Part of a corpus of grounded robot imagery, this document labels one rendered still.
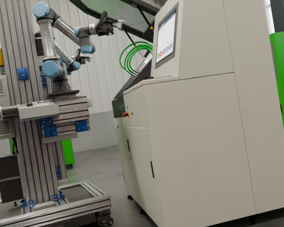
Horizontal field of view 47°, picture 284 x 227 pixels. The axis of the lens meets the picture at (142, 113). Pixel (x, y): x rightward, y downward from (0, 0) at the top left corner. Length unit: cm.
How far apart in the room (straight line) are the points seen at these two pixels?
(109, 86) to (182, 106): 777
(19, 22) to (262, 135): 196
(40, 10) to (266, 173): 186
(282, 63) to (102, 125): 581
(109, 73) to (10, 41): 711
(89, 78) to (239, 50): 768
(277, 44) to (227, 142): 320
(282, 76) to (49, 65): 351
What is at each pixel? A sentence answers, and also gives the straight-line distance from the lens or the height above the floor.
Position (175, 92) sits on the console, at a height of 88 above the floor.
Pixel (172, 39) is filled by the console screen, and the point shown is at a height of 122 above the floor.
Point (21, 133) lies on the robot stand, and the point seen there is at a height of 78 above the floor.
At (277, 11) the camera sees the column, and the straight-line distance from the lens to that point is 659.
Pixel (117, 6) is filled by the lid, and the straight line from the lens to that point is 299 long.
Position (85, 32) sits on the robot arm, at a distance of 242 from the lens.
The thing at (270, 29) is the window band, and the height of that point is 205.
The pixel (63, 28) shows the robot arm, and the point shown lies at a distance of 261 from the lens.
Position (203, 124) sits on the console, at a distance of 199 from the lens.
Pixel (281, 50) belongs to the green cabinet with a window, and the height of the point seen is 136.
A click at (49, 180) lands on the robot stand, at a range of 271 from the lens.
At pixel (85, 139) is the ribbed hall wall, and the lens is 941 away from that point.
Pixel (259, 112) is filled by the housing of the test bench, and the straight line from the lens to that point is 217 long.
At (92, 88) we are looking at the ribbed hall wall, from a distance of 953.
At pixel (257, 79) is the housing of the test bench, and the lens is 218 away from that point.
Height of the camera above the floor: 79
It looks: level
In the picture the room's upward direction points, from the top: 9 degrees counter-clockwise
